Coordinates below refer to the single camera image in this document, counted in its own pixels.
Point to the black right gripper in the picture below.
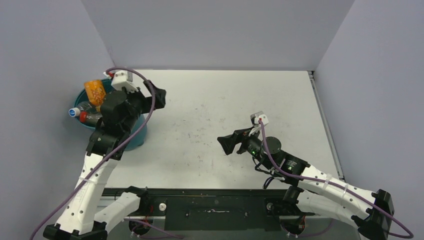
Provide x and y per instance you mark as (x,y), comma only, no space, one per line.
(228,142)

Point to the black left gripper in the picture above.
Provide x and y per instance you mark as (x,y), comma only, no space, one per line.
(147,101)

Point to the orange bottle with barcode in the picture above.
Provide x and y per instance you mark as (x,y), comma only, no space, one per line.
(95,91)

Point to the clear bottle blue cap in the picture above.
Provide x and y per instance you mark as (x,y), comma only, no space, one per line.
(84,106)

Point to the red cap small bottle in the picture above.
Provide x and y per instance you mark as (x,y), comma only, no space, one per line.
(90,118)

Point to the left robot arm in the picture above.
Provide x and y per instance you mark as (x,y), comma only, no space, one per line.
(120,111)

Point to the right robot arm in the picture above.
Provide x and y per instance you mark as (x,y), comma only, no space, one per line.
(317,192)

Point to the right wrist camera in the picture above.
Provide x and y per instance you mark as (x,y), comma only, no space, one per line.
(258,117)

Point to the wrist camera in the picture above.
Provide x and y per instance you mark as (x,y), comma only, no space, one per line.
(258,117)
(122,81)

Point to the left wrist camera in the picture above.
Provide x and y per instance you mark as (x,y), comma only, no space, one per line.
(122,81)

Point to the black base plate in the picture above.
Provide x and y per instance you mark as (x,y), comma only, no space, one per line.
(216,209)

